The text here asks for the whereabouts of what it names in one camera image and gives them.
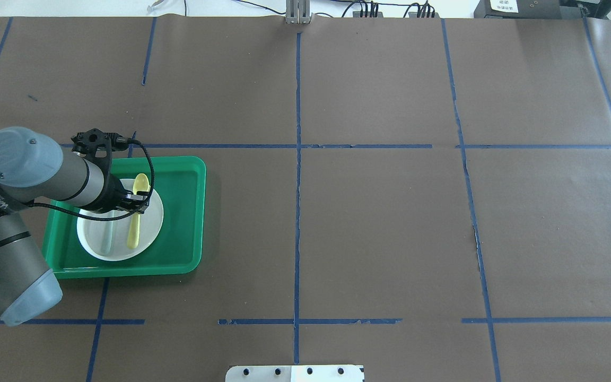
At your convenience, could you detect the black desktop box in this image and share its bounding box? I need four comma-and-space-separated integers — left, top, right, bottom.
473, 1, 562, 20

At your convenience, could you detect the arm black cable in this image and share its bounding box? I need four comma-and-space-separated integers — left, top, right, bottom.
24, 137, 155, 222

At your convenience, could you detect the green plastic tray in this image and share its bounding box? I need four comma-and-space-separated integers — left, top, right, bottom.
42, 155, 206, 280

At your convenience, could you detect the aluminium frame post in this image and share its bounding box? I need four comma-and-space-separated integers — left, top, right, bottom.
285, 0, 312, 25

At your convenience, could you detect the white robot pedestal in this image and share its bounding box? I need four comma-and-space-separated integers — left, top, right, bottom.
225, 364, 365, 381

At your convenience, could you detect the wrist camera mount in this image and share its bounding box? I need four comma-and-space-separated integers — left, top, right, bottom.
71, 128, 124, 177

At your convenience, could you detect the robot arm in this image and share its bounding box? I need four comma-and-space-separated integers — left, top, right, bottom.
0, 126, 151, 327

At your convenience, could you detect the white round plate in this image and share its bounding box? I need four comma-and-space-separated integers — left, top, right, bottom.
76, 190, 164, 262

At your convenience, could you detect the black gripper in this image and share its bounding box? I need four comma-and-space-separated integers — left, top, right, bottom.
101, 180, 149, 214

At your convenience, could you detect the yellow plastic spoon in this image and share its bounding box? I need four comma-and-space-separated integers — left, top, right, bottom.
126, 172, 151, 249

